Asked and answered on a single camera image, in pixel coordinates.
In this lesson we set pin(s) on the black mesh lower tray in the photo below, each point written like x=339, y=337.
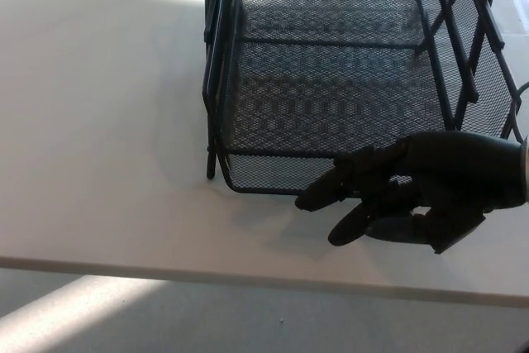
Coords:
x=330, y=92

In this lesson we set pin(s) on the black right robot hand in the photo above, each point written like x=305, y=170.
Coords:
x=446, y=171

